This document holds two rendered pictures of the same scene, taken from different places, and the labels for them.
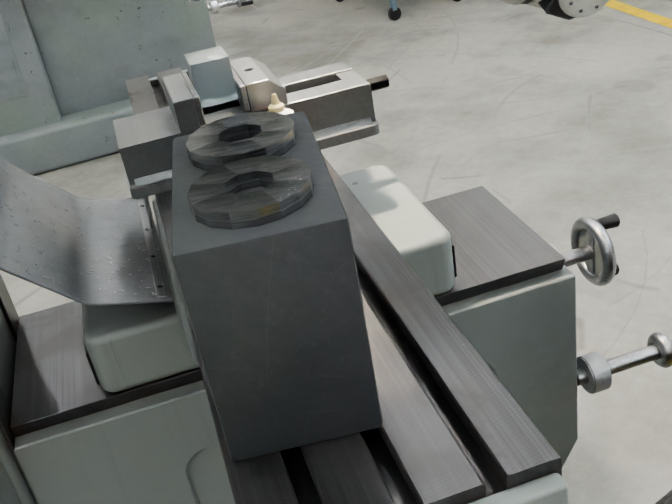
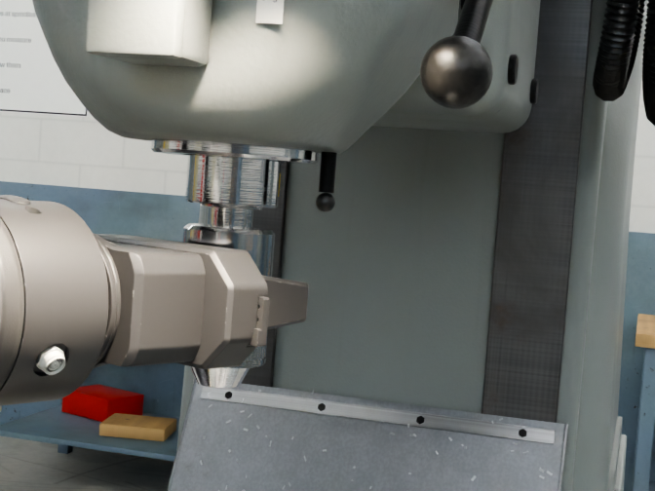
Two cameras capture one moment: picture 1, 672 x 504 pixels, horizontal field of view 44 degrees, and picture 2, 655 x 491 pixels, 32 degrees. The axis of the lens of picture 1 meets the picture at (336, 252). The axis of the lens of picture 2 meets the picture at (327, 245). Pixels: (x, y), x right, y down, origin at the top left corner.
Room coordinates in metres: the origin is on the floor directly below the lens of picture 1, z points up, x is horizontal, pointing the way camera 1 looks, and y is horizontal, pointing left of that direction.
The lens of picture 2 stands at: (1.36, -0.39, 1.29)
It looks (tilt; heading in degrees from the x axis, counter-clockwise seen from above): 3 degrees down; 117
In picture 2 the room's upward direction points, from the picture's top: 4 degrees clockwise
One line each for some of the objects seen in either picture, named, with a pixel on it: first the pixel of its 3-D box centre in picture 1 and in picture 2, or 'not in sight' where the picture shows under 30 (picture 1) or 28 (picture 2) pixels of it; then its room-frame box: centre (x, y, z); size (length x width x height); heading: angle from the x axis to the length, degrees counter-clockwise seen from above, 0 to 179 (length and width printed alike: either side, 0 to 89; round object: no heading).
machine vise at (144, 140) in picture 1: (241, 111); not in sight; (1.11, 0.09, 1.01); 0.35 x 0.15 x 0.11; 102
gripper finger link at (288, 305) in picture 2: not in sight; (267, 303); (1.07, 0.10, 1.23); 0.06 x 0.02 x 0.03; 77
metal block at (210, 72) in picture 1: (210, 76); not in sight; (1.11, 0.12, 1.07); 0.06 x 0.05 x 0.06; 12
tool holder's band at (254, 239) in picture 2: not in sight; (229, 236); (1.04, 0.11, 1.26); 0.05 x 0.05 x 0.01
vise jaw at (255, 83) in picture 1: (254, 82); not in sight; (1.12, 0.07, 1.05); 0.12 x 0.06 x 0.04; 12
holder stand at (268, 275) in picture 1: (269, 266); not in sight; (0.60, 0.06, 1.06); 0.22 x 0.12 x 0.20; 5
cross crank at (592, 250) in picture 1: (573, 257); not in sight; (1.14, -0.38, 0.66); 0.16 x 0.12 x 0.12; 102
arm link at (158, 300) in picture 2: not in sight; (80, 305); (1.02, 0.02, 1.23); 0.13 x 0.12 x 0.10; 167
